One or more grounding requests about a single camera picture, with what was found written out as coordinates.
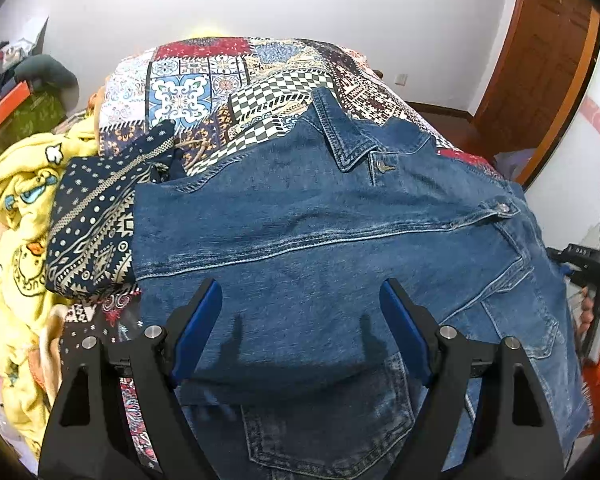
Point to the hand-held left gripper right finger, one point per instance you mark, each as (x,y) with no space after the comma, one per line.
(405,330)

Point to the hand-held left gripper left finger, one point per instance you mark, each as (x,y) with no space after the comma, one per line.
(200,325)

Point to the blue denim jacket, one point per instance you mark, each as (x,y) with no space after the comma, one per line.
(305,220)

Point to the person's right hand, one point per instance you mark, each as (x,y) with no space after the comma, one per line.
(585,310)

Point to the blue jeans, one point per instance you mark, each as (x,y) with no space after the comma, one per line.
(330,425)

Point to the navy patterned cloth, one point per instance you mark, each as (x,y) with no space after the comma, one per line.
(90,230)

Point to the wooden door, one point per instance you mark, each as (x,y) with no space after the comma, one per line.
(545,60)

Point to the yellow cartoon blanket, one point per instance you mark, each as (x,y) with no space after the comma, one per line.
(20,220)

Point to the patchwork printed bedsheet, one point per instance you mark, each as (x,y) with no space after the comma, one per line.
(190,95)

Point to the green patterned cloth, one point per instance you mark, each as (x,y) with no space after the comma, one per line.
(30,120)

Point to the orange box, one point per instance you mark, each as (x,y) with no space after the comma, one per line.
(12,100)

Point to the grey cushion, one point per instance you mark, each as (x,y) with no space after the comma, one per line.
(45,70)

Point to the pile of clutter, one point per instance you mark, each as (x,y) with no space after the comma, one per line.
(5,55)

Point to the white wall socket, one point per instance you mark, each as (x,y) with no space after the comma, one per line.
(402,78)

